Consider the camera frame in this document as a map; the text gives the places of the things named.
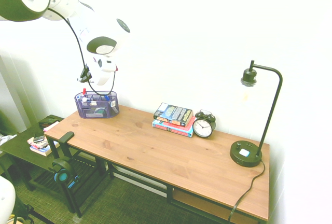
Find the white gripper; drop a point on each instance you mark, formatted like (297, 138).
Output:
(103, 71)

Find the blue capped marker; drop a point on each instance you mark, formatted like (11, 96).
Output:
(106, 97)

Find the red capped marker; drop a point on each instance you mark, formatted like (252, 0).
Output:
(84, 91)

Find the purple mesh desk organizer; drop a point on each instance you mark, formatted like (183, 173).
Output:
(96, 110)

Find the green item in organizer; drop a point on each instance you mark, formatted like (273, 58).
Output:
(99, 111)

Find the black headphone hook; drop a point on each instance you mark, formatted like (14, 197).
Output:
(66, 137)

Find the black paperback book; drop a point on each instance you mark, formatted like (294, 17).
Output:
(172, 113)

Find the black smartphone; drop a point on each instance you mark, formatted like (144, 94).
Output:
(39, 139)

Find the red and blue book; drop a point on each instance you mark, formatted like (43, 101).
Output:
(181, 130)

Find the small stack of items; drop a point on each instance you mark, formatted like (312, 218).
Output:
(42, 150)

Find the black and blue headphones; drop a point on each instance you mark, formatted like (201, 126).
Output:
(63, 173)

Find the black alarm clock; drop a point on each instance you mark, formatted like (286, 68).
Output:
(202, 126)

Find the dark side table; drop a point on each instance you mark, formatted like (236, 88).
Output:
(18, 148)

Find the grey crumpled cloth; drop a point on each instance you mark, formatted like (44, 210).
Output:
(6, 139)

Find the wooden shelf under desk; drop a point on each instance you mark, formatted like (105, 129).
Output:
(197, 203)

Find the white rounded object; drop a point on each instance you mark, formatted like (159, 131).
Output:
(6, 200)

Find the black desk lamp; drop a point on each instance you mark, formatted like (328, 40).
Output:
(243, 155)

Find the wooden desk with black frame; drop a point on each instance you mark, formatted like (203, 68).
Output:
(155, 151)

